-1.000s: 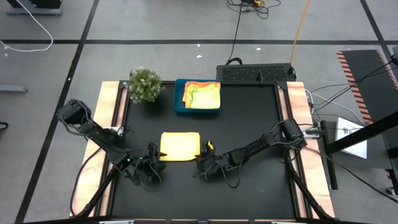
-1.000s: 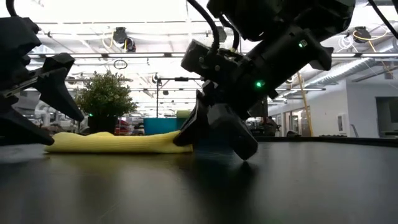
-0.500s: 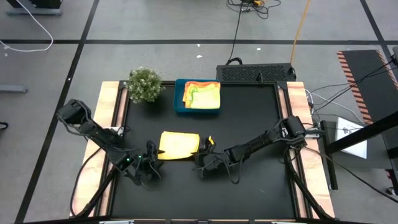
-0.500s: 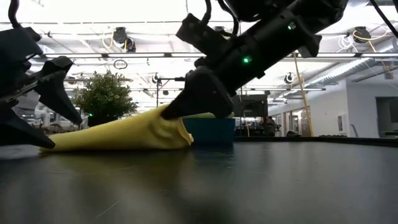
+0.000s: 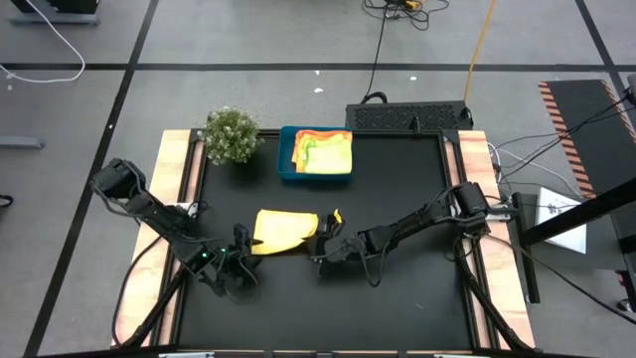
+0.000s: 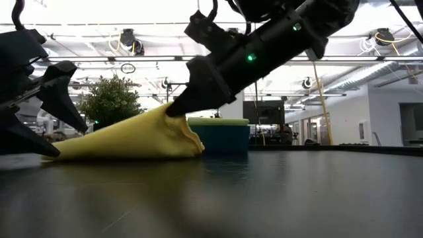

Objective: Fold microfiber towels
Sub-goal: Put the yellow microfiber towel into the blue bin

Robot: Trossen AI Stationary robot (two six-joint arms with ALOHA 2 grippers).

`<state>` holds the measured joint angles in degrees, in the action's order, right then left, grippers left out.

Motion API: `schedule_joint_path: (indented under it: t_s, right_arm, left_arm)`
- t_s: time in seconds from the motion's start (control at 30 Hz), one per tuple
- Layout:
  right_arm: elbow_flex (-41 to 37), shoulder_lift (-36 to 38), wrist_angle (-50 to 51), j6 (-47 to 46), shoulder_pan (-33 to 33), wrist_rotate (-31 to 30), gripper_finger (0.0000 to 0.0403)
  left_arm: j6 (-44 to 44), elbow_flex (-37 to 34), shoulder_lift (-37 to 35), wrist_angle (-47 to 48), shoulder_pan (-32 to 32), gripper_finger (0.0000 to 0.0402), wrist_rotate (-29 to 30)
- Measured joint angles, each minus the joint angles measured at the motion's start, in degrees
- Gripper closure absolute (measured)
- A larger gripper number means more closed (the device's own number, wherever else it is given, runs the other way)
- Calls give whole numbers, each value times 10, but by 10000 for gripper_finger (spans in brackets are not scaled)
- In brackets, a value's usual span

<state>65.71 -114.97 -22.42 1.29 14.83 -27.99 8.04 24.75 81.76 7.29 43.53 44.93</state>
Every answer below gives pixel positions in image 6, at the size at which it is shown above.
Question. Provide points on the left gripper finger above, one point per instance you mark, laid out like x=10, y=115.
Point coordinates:
x=62, y=99
x=23, y=139

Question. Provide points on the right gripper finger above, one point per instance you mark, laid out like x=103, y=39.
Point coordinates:
x=191, y=104

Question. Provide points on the green microfiber towel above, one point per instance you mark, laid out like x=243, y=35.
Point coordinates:
x=218, y=121

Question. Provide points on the yellow microfiber towel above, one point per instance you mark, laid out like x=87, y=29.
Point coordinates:
x=132, y=139

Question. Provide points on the small potted green plant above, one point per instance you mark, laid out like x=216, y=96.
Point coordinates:
x=110, y=99

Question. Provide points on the blue plastic bin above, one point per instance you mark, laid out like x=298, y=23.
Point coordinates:
x=224, y=139

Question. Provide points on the black monitor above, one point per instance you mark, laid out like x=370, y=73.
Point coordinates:
x=264, y=112

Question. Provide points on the black background rack frame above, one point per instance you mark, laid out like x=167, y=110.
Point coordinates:
x=167, y=92

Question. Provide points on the white wall dispenser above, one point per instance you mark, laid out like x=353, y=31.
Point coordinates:
x=364, y=130

